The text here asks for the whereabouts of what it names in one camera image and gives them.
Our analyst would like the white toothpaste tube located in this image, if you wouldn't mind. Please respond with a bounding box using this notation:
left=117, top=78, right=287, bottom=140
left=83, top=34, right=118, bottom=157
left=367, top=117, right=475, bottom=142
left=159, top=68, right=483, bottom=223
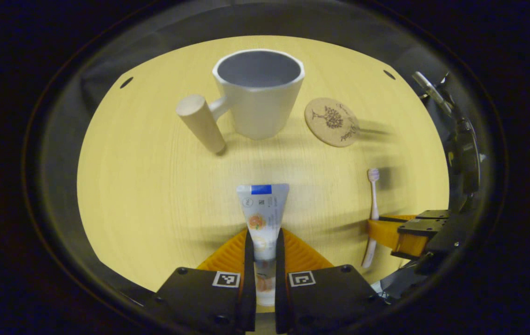
left=236, top=183, right=290, bottom=308

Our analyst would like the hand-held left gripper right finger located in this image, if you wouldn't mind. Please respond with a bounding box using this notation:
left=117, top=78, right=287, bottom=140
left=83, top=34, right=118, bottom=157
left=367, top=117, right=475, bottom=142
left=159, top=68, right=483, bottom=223
left=274, top=227, right=389, bottom=335

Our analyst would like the round cork coaster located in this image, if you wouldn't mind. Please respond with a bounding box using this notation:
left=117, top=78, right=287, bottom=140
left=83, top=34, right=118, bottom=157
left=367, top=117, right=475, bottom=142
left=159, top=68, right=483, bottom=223
left=304, top=97, right=361, bottom=148

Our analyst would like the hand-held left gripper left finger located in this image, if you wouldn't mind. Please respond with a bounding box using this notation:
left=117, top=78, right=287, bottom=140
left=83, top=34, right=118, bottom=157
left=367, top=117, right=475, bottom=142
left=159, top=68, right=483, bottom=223
left=146, top=228, right=257, bottom=334

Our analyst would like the wooden desktop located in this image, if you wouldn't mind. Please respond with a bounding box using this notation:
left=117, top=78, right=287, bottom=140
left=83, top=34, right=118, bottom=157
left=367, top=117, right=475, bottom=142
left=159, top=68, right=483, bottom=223
left=76, top=35, right=450, bottom=313

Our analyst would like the white cup with wooden handle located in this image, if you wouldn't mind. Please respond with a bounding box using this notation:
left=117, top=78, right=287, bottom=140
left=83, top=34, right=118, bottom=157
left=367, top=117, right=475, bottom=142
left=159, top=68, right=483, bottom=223
left=175, top=49, right=306, bottom=155

